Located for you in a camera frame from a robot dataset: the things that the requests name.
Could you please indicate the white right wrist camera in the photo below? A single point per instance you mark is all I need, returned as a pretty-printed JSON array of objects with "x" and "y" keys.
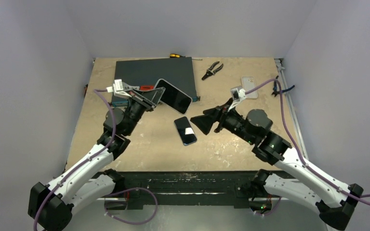
[{"x": 238, "y": 94}]

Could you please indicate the black grey wire stripper pliers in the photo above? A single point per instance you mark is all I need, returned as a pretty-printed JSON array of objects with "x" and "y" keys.
[{"x": 212, "y": 70}]

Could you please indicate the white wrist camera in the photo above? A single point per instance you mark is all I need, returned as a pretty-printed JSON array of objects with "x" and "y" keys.
[
  {"x": 118, "y": 87},
  {"x": 238, "y": 94}
]

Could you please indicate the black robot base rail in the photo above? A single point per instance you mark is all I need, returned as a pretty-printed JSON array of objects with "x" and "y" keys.
[{"x": 239, "y": 189}]

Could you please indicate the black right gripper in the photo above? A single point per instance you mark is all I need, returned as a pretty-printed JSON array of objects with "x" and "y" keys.
[{"x": 220, "y": 118}]

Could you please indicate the blue smartphone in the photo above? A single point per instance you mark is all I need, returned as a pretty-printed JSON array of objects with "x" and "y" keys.
[{"x": 185, "y": 131}]

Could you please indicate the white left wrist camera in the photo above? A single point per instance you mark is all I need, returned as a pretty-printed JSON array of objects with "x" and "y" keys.
[{"x": 118, "y": 87}]

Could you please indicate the yellow black screwdriver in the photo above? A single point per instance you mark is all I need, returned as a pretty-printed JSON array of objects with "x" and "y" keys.
[{"x": 174, "y": 55}]

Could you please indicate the red handled adjustable wrench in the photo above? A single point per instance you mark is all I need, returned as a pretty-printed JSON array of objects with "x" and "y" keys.
[{"x": 140, "y": 88}]

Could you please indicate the blue handled cutting pliers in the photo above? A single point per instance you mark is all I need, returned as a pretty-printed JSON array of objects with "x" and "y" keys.
[{"x": 277, "y": 91}]

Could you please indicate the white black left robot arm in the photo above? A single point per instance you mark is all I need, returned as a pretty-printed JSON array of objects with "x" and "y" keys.
[{"x": 52, "y": 205}]

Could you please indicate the phone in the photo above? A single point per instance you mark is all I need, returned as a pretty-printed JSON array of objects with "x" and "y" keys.
[
  {"x": 249, "y": 83},
  {"x": 174, "y": 97}
]

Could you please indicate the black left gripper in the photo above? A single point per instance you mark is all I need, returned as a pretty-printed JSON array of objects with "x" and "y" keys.
[{"x": 147, "y": 99}]

